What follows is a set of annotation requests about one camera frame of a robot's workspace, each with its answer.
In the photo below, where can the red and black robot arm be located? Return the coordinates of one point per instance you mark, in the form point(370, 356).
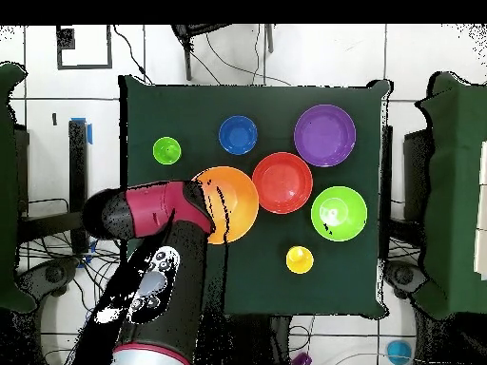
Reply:
point(152, 207)

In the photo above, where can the orange-red shallow bowl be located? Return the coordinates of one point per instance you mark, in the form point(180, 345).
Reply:
point(289, 178)

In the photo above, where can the green bowl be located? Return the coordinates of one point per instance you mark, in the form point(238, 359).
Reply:
point(350, 205)

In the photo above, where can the purple cup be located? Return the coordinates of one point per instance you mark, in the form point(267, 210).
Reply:
point(302, 360)

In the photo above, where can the dark green tablecloth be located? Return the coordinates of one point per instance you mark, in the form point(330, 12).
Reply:
point(266, 102)

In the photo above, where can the blue cup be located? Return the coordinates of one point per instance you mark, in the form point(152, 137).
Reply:
point(398, 351)

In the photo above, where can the purple bowl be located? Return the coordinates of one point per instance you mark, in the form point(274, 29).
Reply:
point(324, 135)

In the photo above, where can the large yellow-orange bowl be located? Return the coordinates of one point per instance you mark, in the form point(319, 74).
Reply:
point(239, 201)

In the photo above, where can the black table frame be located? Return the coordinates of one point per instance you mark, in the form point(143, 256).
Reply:
point(78, 171)
point(416, 171)

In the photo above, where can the green cloth side table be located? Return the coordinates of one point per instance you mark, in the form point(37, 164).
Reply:
point(452, 190)
point(7, 190)

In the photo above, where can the small dark blue bowl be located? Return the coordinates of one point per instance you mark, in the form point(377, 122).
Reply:
point(238, 135)

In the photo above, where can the green cup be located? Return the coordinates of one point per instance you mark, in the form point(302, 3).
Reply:
point(167, 154)

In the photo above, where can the black floor frame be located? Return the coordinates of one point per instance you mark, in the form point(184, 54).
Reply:
point(65, 38)

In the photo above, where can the yellow cup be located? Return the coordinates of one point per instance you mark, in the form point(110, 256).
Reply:
point(299, 262)

